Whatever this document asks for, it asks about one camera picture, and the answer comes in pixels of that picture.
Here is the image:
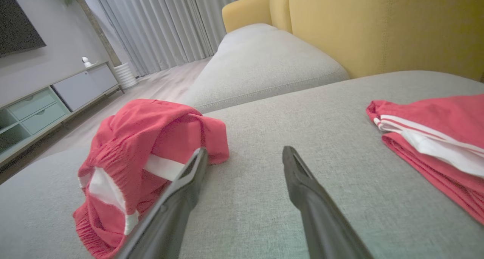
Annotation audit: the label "white ribbed plant pot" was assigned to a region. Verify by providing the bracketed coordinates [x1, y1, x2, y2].
[113, 62, 139, 90]

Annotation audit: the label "yellow sofa back cushion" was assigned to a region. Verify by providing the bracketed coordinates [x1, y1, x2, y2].
[289, 0, 484, 82]
[222, 0, 293, 33]

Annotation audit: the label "long low TV cabinet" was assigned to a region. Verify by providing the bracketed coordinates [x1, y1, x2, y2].
[0, 61, 125, 168]

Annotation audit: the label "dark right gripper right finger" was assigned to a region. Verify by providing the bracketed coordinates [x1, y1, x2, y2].
[282, 146, 373, 259]

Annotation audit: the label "pale green cabinet drawer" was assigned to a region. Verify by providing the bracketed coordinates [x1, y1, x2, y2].
[21, 101, 71, 135]
[8, 88, 56, 120]

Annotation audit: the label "tall indoor plant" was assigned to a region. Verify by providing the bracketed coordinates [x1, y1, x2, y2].
[53, 0, 122, 67]

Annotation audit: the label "red shorts with white stripes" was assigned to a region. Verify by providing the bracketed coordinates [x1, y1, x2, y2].
[73, 99, 230, 259]

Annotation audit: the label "large grey sofa seat cushion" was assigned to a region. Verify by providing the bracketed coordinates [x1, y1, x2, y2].
[0, 71, 484, 259]

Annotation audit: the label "grey pleated curtain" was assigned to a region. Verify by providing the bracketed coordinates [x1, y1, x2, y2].
[85, 0, 275, 77]

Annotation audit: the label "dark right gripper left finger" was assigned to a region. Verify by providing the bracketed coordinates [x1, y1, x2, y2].
[115, 147, 209, 259]

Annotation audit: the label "small grey sofa seat cushion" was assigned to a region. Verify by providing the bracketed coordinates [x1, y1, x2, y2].
[178, 23, 349, 114]

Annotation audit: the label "red and white jersey shirt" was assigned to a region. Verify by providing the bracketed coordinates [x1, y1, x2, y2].
[366, 95, 484, 225]

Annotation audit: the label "grey cabinet door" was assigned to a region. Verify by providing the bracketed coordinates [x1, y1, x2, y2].
[53, 72, 95, 111]
[88, 64, 118, 93]

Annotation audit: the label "black flat television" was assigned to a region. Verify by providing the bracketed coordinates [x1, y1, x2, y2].
[0, 0, 47, 58]

